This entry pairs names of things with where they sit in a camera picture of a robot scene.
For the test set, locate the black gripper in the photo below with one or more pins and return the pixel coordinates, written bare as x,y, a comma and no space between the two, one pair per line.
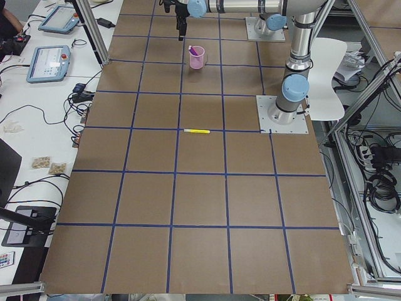
180,12

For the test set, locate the purple pen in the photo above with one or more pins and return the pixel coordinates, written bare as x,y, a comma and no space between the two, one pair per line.
193,52

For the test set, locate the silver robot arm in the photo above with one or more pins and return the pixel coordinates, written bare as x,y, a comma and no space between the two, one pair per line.
294,85

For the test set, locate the pink mesh cup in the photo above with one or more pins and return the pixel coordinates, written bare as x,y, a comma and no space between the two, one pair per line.
197,62

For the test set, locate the black power adapter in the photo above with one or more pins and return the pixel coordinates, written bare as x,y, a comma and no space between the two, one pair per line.
105,23

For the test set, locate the yellow pen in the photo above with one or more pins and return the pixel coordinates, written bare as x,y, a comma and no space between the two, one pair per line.
197,131

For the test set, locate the far teach pendant tablet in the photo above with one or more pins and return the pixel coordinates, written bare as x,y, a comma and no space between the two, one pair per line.
61,20

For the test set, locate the teach pendant tablet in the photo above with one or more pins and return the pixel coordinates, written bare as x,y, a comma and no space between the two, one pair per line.
61,20
49,64

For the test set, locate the near teach pendant tablet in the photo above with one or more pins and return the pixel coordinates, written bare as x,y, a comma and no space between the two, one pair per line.
49,64

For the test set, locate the white chair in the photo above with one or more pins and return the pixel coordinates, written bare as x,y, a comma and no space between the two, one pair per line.
326,55

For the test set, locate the person in black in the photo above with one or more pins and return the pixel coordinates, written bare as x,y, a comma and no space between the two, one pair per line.
12,43

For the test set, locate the snack bag right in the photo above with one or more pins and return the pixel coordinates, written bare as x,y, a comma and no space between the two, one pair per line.
57,168

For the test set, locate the snack bag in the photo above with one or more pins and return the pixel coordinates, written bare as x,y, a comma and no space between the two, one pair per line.
41,162
57,168

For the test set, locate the snack bag left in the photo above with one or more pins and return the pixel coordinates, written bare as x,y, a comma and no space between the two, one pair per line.
41,162

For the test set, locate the crumpled white tissue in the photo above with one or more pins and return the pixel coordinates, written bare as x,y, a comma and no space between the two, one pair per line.
12,127

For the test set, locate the white power strip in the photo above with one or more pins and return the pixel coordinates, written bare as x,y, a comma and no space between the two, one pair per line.
365,157

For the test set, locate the black device on stand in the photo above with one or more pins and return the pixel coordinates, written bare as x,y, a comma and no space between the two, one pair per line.
29,226

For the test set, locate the small remote control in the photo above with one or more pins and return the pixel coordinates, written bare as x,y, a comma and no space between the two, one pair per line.
7,259

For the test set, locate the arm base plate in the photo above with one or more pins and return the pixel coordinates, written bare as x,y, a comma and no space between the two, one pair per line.
257,30
274,121

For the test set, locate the aluminium frame post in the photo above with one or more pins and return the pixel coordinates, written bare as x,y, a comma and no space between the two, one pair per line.
87,19

